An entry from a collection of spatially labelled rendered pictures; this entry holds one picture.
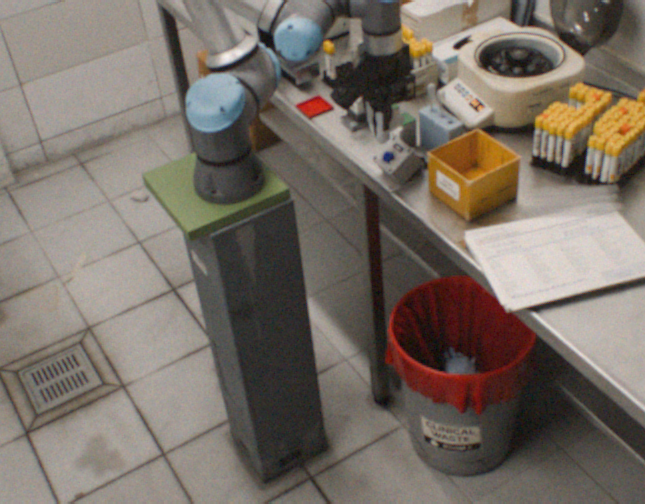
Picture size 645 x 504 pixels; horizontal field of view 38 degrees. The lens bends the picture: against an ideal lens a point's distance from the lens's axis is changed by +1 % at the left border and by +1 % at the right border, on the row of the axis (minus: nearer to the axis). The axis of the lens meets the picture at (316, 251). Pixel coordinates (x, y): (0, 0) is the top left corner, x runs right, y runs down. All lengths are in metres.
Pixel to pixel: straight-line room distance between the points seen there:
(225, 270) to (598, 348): 0.79
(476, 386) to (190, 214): 0.77
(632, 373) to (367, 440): 1.13
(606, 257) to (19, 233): 2.33
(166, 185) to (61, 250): 1.44
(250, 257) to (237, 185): 0.17
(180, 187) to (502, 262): 0.70
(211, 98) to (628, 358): 0.90
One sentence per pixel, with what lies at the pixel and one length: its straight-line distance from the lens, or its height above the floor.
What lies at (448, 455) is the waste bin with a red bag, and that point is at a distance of 2.43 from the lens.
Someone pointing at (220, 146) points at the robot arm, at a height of 1.04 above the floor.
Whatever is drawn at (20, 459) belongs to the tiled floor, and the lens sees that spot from 2.79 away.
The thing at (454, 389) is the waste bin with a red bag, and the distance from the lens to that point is 2.18.
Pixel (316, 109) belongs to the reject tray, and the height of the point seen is 0.88.
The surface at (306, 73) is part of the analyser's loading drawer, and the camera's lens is 2.29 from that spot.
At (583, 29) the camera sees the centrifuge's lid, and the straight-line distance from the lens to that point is 2.27.
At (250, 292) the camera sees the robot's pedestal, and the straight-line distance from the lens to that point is 2.04.
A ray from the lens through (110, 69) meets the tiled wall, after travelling 3.79.
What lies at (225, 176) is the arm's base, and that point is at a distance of 1.89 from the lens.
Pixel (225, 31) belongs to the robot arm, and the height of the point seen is 1.20.
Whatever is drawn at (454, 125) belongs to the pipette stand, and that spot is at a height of 0.97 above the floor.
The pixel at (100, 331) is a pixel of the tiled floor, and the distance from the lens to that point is 3.04.
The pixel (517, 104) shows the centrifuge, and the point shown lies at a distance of 2.07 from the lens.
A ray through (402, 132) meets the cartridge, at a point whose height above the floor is 0.92.
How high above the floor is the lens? 2.06
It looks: 41 degrees down
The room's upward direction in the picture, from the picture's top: 7 degrees counter-clockwise
